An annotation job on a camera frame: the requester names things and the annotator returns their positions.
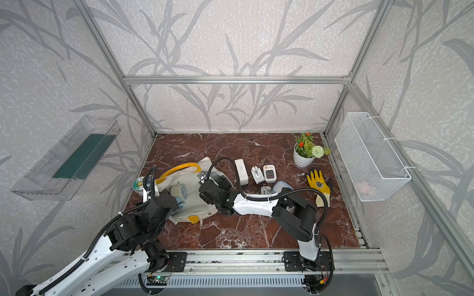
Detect blue twin bell alarm clock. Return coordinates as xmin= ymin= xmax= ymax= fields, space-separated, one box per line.
xmin=170 ymin=184 xmax=188 ymax=212

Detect white wire mesh basket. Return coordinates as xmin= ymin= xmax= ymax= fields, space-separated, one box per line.
xmin=335 ymin=112 xmax=412 ymax=202

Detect potted artificial flower plant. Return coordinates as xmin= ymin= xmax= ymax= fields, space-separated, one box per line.
xmin=293 ymin=132 xmax=332 ymax=168

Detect yellow work glove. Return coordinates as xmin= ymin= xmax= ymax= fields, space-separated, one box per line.
xmin=306 ymin=170 xmax=333 ymax=207

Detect clear plastic wall shelf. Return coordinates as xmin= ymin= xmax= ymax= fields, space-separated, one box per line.
xmin=11 ymin=115 xmax=120 ymax=201

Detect white canvas tote bag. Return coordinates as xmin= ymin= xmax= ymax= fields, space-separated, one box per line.
xmin=155 ymin=157 xmax=218 ymax=224

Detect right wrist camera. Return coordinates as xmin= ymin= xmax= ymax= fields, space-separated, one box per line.
xmin=197 ymin=172 xmax=207 ymax=184

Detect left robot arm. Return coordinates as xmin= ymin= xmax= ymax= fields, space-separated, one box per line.
xmin=16 ymin=166 xmax=177 ymax=296

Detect white digital paw clock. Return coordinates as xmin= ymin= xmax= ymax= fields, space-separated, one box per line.
xmin=263 ymin=164 xmax=277 ymax=184

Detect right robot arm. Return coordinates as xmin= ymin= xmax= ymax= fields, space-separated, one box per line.
xmin=199 ymin=157 xmax=332 ymax=262

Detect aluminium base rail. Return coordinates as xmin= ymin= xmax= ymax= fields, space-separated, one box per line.
xmin=77 ymin=248 xmax=390 ymax=276

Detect white cube digital clock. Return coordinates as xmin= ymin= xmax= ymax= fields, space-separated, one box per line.
xmin=260 ymin=186 xmax=272 ymax=195

